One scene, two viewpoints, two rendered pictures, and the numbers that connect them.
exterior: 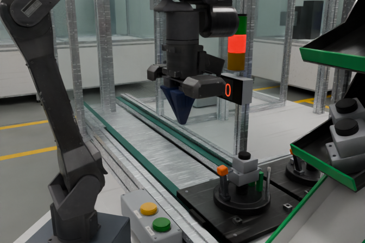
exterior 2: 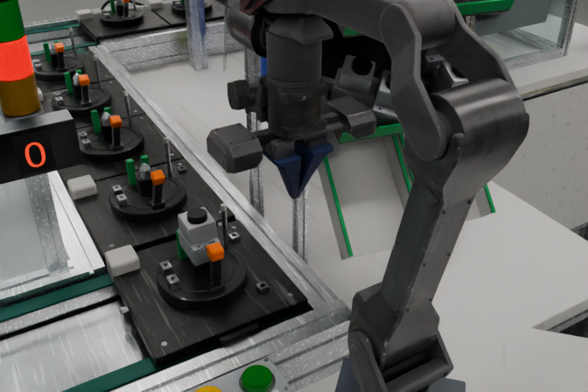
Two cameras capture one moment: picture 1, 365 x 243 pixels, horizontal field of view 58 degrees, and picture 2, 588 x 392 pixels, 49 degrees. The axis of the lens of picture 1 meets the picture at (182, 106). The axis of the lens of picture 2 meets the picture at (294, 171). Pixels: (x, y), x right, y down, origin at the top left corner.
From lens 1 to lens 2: 0.88 m
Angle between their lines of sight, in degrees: 82
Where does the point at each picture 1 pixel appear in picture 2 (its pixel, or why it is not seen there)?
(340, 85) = not seen: hidden behind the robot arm
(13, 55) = not seen: outside the picture
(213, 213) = (238, 313)
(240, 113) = (46, 185)
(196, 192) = (171, 331)
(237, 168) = (205, 239)
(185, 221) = (237, 354)
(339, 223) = (353, 181)
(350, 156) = not seen: hidden behind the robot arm
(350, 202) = (341, 159)
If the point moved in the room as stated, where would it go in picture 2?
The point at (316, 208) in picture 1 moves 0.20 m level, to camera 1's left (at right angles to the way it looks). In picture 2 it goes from (326, 189) to (333, 269)
